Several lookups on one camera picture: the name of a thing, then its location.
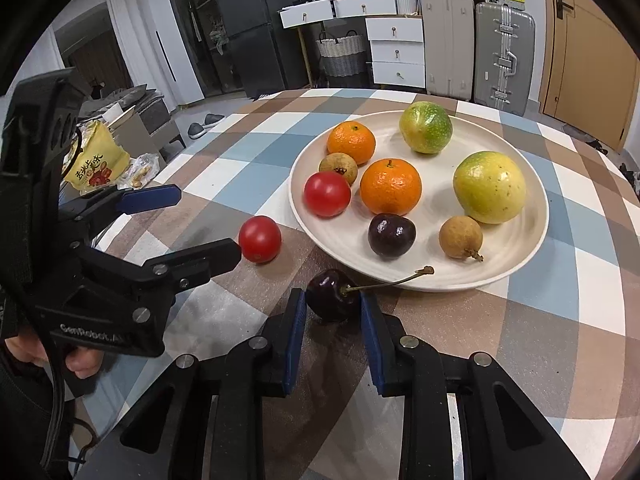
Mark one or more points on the white drawer desk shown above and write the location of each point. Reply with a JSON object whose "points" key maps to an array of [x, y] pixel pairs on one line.
{"points": [[394, 30]]}

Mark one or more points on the cream round plate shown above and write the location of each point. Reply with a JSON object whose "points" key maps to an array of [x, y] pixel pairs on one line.
{"points": [[506, 247]]}

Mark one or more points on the woven laundry basket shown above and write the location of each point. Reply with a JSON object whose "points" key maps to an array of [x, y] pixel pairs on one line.
{"points": [[343, 60]]}

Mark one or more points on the left hand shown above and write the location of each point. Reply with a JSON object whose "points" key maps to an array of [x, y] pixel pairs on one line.
{"points": [[82, 362]]}

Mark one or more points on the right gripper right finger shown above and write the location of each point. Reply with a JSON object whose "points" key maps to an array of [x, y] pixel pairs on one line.
{"points": [[503, 434]]}

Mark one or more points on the black refrigerator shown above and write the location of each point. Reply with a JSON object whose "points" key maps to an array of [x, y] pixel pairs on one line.
{"points": [[268, 56]]}

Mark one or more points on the silver aluminium suitcase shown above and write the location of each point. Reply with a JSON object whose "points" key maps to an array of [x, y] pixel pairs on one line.
{"points": [[504, 57]]}

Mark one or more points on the wooden door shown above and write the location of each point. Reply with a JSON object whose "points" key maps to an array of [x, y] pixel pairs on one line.
{"points": [[591, 76]]}

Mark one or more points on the small brown longan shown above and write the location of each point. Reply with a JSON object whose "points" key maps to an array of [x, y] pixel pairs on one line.
{"points": [[460, 237]]}

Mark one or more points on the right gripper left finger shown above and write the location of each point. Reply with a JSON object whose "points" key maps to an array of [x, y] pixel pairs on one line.
{"points": [[203, 418]]}

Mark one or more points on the dark cherry with stem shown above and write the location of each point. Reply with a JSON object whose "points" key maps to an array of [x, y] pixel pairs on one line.
{"points": [[336, 298]]}

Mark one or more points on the red tomato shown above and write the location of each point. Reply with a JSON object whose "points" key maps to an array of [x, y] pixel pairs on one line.
{"points": [[326, 194], [260, 239]]}

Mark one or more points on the large brown longan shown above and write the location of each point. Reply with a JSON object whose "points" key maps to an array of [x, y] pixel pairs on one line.
{"points": [[342, 164]]}

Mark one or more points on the yellow snack bag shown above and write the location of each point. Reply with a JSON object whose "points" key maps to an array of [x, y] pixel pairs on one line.
{"points": [[100, 162]]}

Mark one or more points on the dark cherry without stem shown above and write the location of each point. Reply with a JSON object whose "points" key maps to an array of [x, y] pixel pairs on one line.
{"points": [[391, 236]]}

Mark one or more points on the beige suitcase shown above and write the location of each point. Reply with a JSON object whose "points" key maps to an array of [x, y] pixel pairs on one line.
{"points": [[449, 43]]}

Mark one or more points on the green yellow passion fruit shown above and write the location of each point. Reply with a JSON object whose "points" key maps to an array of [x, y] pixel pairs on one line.
{"points": [[426, 127]]}

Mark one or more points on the grey slippers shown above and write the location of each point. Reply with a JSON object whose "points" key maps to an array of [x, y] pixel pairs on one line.
{"points": [[197, 129]]}

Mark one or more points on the orange mandarin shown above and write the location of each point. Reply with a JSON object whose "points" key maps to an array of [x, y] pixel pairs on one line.
{"points": [[353, 139], [390, 186]]}

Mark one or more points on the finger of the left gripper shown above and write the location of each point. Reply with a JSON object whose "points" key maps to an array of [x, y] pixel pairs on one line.
{"points": [[176, 271], [99, 209]]}

